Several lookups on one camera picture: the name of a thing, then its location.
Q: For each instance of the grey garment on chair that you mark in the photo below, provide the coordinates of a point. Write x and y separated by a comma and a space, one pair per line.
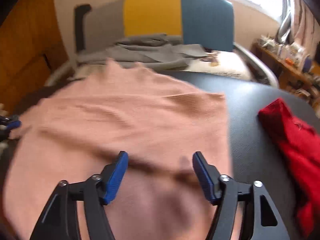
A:
156, 51

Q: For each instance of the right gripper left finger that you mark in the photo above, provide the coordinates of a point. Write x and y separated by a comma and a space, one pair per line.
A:
59, 217

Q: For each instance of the pink knitted sweater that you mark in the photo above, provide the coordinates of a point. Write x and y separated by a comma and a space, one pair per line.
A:
159, 121

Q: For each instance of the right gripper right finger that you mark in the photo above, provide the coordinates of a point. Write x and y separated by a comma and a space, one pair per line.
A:
260, 220

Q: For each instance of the yellow blue grey chair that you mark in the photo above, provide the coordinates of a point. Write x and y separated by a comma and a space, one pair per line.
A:
215, 24

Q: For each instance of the patterned window curtain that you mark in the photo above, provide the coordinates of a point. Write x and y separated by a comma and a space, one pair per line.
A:
298, 25

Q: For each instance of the white happiness ticket cushion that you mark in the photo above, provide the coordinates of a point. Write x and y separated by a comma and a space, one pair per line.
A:
221, 63

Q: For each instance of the wooden desk with clutter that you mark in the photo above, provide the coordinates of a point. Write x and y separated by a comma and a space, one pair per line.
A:
304, 85

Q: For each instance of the red knitted sweater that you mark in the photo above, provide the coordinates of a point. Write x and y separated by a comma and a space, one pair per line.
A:
299, 143

